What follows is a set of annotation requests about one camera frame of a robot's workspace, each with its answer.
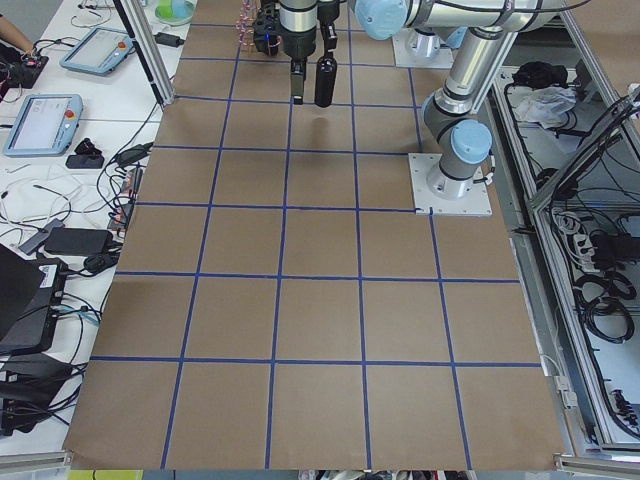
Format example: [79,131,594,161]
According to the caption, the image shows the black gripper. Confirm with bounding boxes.
[282,0,339,105]

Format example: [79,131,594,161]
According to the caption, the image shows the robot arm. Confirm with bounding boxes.
[413,1,564,200]
[279,1,564,115]

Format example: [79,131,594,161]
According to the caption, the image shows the green bowl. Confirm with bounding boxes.
[154,0,195,26]

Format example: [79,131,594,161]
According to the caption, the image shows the teach pendant tablet upper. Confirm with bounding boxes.
[59,27,134,76]

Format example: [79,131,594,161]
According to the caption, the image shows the teach pendant tablet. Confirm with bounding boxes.
[3,94,84,158]
[59,27,134,76]

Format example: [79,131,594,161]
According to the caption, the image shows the crumpled white cloth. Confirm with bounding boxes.
[514,86,577,128]

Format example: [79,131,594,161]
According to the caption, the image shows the teach pendant tablet lower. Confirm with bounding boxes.
[3,94,84,158]

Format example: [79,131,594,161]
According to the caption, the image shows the black power adapter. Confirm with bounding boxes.
[44,227,113,256]

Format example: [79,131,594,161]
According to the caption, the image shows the black laptop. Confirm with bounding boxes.
[1,246,68,355]

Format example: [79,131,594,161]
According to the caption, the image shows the copper wire wine basket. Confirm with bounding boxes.
[236,1,261,52]

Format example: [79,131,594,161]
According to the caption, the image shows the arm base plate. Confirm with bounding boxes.
[392,29,454,69]
[408,153,493,217]

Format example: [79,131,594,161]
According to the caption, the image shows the aluminium frame rail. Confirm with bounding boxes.
[114,0,175,107]

